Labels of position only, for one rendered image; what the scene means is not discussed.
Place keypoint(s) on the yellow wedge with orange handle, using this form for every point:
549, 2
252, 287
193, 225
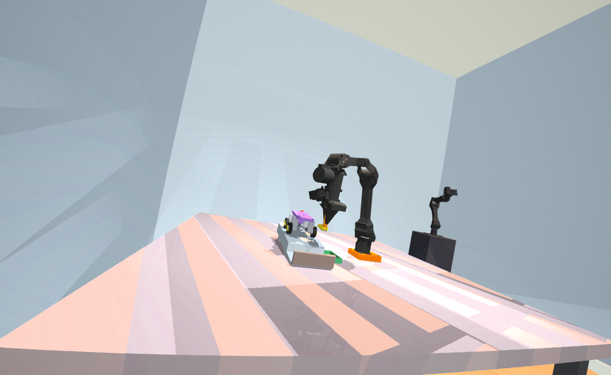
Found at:
323, 226

